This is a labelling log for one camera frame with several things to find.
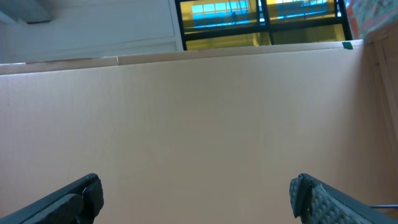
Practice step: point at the black framed window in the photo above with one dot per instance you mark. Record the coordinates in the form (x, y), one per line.
(215, 24)

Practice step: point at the cardboard back panel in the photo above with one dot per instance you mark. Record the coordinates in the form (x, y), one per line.
(212, 136)

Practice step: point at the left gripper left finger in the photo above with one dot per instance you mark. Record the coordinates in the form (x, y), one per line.
(78, 202)

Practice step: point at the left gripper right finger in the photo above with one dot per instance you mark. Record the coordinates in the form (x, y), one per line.
(314, 201)

